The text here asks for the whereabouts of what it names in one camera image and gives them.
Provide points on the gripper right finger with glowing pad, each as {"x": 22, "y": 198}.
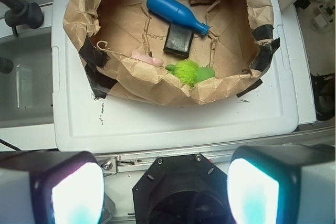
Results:
{"x": 282, "y": 184}

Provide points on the brown paper bag bin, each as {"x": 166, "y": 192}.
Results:
{"x": 239, "y": 47}

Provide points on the clear plastic bin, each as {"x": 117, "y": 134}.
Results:
{"x": 26, "y": 92}

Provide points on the pink soft toy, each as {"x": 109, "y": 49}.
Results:
{"x": 146, "y": 58}

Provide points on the blue plastic bottle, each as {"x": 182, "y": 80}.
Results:
{"x": 177, "y": 13}

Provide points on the white plastic lid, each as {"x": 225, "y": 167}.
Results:
{"x": 114, "y": 124}

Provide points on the black rectangular block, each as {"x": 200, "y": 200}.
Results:
{"x": 178, "y": 41}

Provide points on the black octagonal mount plate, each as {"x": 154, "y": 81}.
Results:
{"x": 182, "y": 189}

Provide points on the green fuzzy toy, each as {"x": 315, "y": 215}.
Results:
{"x": 190, "y": 73}

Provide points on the white power adapter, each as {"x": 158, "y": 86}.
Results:
{"x": 324, "y": 17}

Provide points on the aluminium rail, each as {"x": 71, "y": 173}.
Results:
{"x": 217, "y": 153}

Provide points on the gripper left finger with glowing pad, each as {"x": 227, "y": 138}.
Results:
{"x": 51, "y": 187}

